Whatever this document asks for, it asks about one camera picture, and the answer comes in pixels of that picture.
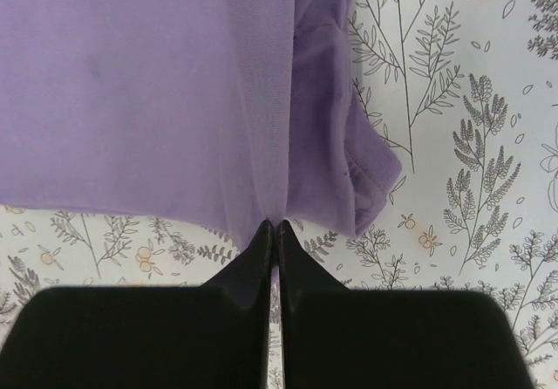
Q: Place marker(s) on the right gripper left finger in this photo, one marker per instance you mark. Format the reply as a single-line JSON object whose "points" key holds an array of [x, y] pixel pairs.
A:
{"points": [[211, 336]]}

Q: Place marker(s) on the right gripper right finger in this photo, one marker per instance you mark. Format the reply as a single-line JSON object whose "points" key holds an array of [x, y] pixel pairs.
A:
{"points": [[336, 337]]}

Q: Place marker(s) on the purple t shirt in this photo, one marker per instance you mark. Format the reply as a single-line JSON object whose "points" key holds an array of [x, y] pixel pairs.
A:
{"points": [[221, 113]]}

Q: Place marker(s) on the floral table mat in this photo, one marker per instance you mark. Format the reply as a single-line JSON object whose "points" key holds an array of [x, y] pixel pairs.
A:
{"points": [[465, 92]]}

